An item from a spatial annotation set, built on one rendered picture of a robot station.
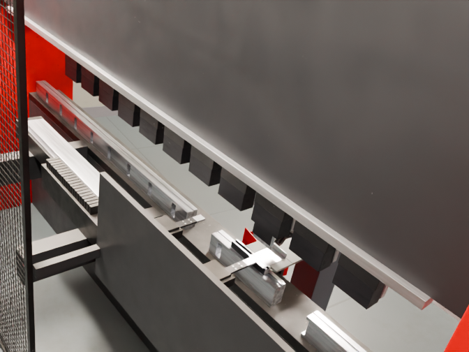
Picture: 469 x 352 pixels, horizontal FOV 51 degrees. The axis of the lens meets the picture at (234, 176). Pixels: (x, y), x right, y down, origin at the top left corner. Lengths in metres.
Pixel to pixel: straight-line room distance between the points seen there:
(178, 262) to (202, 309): 0.15
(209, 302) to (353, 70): 0.70
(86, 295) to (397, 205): 2.31
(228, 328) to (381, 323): 2.23
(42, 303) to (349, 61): 2.41
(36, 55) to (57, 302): 1.56
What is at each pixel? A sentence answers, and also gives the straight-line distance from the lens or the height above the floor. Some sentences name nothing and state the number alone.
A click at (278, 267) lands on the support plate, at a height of 1.00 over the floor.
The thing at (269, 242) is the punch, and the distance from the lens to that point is 1.89.
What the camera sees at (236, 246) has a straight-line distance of 2.03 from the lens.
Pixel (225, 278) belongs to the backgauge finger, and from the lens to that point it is 1.82.
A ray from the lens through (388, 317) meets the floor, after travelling 3.56.
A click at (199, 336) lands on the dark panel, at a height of 1.13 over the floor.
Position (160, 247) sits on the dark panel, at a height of 1.29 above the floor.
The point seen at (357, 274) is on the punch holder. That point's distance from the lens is 1.62.
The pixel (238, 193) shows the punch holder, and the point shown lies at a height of 1.24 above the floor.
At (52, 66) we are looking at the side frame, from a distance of 3.60.
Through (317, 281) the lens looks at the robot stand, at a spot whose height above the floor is 0.46.
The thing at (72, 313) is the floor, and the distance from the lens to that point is 3.10.
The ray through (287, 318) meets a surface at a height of 0.88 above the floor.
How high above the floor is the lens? 2.20
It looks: 29 degrees down
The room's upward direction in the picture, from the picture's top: 11 degrees clockwise
